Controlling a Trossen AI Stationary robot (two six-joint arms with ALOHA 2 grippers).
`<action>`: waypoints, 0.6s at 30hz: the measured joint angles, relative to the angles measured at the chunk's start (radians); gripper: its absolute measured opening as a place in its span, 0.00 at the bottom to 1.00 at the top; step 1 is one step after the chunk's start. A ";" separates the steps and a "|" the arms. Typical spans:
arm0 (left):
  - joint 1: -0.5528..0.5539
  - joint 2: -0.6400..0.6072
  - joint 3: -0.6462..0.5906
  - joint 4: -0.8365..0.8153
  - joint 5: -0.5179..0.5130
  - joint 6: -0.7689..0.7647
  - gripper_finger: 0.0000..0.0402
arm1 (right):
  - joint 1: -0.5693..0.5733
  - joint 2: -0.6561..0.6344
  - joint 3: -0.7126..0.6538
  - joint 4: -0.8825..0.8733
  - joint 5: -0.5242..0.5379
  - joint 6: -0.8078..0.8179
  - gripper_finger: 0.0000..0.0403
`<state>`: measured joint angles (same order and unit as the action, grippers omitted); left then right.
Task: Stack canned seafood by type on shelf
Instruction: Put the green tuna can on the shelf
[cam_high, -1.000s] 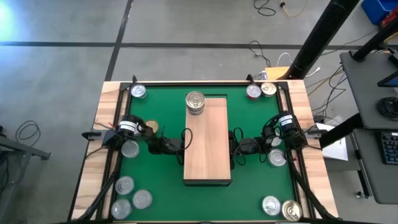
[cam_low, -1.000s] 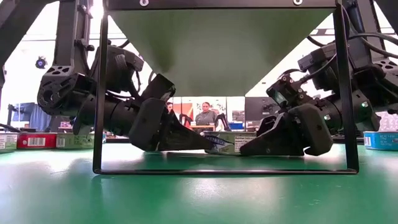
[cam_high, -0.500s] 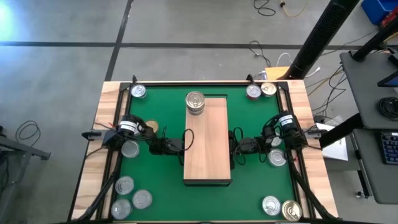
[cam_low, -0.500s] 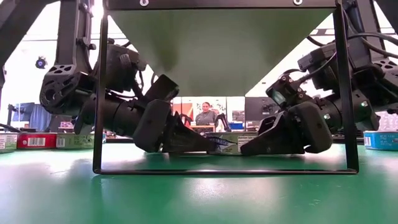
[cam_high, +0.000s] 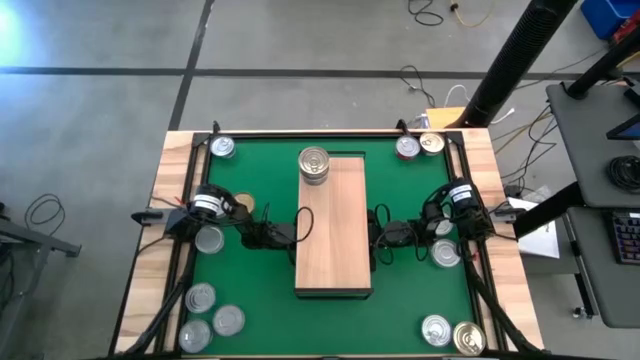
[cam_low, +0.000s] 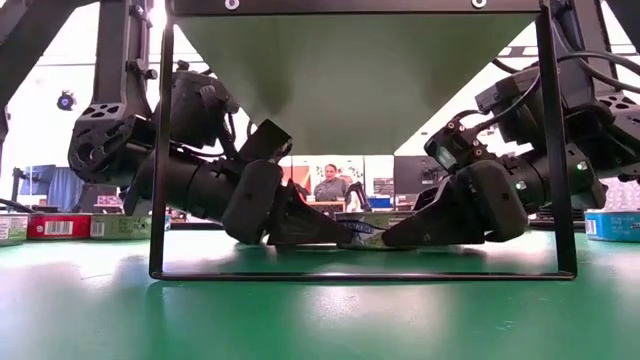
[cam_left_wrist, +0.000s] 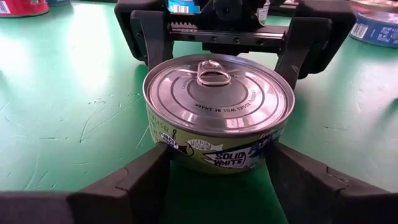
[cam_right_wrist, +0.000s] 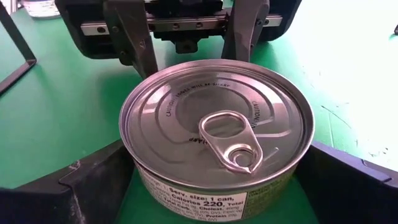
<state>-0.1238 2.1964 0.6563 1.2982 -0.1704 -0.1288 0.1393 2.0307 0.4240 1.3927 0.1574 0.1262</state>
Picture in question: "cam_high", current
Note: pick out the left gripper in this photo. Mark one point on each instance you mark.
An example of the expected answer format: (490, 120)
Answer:
(280, 235)

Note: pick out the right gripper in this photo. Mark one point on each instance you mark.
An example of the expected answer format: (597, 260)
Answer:
(397, 234)

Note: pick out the wooden shelf black metal frame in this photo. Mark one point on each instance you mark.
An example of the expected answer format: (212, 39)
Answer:
(335, 240)

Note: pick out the red seafood can silver lid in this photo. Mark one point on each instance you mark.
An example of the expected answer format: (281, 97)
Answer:
(407, 147)

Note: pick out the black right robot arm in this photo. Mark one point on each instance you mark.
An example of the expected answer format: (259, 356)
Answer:
(460, 195)

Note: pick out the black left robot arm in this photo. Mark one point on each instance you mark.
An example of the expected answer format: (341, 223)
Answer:
(207, 202)

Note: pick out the blue seafood can silver lid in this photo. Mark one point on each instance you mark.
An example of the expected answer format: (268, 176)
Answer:
(444, 228)

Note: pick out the green seafood can silver lid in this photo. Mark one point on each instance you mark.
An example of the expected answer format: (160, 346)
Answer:
(209, 239)

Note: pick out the teal seafood can silver lid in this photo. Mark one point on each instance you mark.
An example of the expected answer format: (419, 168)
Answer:
(222, 146)

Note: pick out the green table mat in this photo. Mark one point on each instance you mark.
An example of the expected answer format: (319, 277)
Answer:
(400, 300)

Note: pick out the black clamp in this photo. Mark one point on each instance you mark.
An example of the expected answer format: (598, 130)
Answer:
(216, 129)
(402, 127)

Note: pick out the cardboard box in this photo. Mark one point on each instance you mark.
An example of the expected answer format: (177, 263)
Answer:
(442, 117)

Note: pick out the white paper sheet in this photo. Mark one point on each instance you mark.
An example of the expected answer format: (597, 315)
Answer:
(542, 240)

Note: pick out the black desk leg bar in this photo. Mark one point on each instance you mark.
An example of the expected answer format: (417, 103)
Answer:
(550, 210)

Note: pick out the black caster wheel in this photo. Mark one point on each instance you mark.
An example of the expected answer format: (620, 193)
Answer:
(579, 312)

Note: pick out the grey desk top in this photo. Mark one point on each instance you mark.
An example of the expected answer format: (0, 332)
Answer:
(580, 150)
(595, 280)

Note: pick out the black corrugated column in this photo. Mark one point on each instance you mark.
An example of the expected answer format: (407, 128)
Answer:
(515, 55)

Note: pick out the grey metal stand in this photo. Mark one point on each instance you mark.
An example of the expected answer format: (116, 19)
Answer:
(40, 239)

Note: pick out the black keyboard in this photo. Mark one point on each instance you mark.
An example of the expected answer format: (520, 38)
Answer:
(627, 240)

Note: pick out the tablet with blue screen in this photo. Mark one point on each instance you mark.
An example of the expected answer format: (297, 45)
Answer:
(627, 131)

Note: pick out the black desk pole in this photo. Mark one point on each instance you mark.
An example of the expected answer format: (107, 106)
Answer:
(605, 65)

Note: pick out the blue plastic bin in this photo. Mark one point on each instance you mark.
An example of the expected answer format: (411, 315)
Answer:
(607, 15)

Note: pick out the red box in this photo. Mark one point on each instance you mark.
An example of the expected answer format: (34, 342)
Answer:
(627, 32)

